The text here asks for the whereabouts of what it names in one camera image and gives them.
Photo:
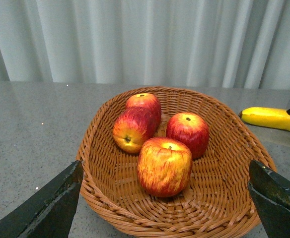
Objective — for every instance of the red yellow apple lying sideways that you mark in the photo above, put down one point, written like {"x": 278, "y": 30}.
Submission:
{"x": 133, "y": 127}

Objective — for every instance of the brown wicker basket left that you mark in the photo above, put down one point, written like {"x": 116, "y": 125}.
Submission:
{"x": 215, "y": 204}

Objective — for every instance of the dark red apple right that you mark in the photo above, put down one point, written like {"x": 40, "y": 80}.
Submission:
{"x": 190, "y": 129}

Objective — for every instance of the white pleated curtain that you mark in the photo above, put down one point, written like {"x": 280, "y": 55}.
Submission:
{"x": 203, "y": 43}

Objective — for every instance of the curved yellow banana on table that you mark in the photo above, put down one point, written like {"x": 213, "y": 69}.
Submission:
{"x": 266, "y": 117}

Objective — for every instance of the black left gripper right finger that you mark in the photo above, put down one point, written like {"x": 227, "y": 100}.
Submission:
{"x": 270, "y": 193}

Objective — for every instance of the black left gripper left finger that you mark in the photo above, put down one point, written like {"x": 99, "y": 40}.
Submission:
{"x": 49, "y": 212}

